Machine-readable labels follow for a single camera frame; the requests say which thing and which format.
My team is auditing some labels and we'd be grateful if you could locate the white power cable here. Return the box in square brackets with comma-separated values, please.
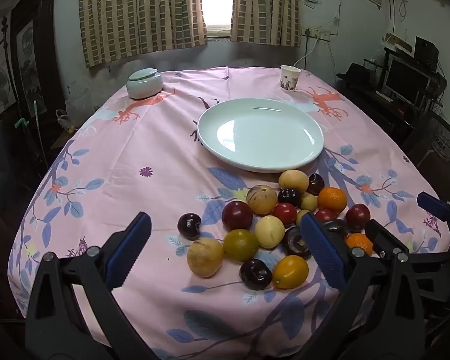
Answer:
[293, 37, 320, 67]

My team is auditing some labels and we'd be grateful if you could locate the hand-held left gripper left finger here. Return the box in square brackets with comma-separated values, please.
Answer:
[24, 212, 173, 360]

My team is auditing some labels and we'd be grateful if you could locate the black hat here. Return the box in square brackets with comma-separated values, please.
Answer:
[337, 64, 377, 83]

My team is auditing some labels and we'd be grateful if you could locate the green-yellow tomato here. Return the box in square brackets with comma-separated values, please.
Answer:
[223, 229, 260, 263]

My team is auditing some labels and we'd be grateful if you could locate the dark red cherry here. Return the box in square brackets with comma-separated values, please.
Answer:
[277, 188, 302, 208]
[307, 173, 325, 196]
[177, 213, 202, 240]
[239, 259, 273, 291]

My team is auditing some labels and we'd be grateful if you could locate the dark framed picture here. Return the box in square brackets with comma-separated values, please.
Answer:
[9, 0, 66, 121]

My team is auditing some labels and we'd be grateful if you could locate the pale yellow round fruit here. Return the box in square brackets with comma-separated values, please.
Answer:
[254, 215, 286, 249]

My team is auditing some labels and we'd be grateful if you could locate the dark water chestnut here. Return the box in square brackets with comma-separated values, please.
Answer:
[322, 218, 349, 240]
[282, 226, 313, 260]

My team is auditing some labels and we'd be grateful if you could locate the orange-yellow tomato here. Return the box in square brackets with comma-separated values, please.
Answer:
[272, 255, 310, 290]

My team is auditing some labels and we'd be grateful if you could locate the orange tangerine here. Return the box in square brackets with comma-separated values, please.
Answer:
[344, 233, 374, 256]
[317, 187, 348, 213]

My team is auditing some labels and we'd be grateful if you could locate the printed paper cup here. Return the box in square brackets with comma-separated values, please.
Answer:
[280, 65, 302, 92]

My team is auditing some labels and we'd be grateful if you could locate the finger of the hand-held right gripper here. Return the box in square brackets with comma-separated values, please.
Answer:
[416, 191, 450, 233]
[365, 218, 411, 260]

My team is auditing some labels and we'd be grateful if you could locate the white lidded ceramic jar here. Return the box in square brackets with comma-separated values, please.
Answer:
[126, 68, 163, 100]

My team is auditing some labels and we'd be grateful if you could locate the white oval plate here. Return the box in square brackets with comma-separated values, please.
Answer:
[197, 98, 325, 173]

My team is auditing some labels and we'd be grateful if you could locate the red cherry tomato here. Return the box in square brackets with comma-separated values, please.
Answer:
[272, 203, 298, 227]
[315, 208, 338, 223]

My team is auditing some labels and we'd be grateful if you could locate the black speaker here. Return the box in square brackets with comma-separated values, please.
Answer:
[413, 37, 439, 70]

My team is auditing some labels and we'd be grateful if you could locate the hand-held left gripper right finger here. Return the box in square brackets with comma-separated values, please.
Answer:
[285, 213, 426, 360]

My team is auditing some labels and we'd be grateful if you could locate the white wall socket strip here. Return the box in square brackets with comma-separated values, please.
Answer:
[303, 27, 331, 41]

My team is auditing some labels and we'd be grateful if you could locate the tan box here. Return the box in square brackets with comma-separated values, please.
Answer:
[382, 33, 413, 55]

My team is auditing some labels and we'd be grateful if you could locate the striped pepino melon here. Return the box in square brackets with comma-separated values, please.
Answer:
[247, 185, 278, 215]

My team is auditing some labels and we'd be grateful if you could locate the clear plastic bag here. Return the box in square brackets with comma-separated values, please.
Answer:
[56, 109, 77, 134]

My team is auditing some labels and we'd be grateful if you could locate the wide checked curtain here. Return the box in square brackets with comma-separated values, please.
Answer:
[78, 0, 208, 69]

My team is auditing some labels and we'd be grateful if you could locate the computer monitor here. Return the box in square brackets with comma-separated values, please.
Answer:
[382, 55, 432, 100]

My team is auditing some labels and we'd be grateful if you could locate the pink floral tablecloth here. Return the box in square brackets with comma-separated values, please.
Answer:
[7, 67, 450, 359]

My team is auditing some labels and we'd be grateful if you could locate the black computer desk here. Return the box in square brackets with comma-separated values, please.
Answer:
[335, 58, 447, 136]

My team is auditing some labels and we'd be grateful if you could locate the tan passion fruit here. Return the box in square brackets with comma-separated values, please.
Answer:
[187, 237, 224, 278]

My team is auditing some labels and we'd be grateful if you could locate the narrow checked curtain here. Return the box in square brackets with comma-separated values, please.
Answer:
[230, 0, 301, 47]

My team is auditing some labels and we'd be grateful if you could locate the bright window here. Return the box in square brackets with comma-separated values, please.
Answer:
[197, 0, 235, 40]

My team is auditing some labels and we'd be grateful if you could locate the red plum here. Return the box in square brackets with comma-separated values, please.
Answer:
[221, 200, 253, 232]
[345, 203, 371, 232]

